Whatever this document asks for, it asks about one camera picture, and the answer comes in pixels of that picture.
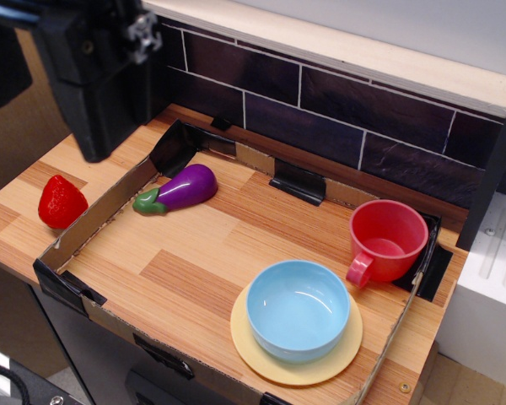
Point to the light blue bowl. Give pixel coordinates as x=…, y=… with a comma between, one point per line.
x=297, y=310

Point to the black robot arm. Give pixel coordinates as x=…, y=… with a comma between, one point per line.
x=97, y=57

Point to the yellow plate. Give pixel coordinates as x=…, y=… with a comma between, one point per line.
x=279, y=372

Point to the purple toy eggplant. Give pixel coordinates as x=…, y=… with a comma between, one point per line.
x=193, y=185

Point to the red plastic cup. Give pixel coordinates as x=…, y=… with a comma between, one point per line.
x=386, y=239

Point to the red toy strawberry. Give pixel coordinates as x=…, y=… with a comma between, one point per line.
x=61, y=203

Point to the wooden shelf with dark posts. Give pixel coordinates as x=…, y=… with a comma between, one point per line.
x=409, y=73

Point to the cardboard tray border with tape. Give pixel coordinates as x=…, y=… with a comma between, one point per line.
x=141, y=303

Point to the white side unit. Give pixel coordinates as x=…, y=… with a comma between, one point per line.
x=473, y=331

